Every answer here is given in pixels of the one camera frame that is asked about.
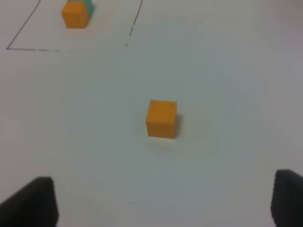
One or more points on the template orange cube block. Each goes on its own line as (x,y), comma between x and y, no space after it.
(75,14)

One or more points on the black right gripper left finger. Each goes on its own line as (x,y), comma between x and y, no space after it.
(34,205)

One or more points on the template teal cube block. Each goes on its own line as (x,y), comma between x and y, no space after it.
(89,5)

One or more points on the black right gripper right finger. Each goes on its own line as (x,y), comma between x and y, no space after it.
(287,199)

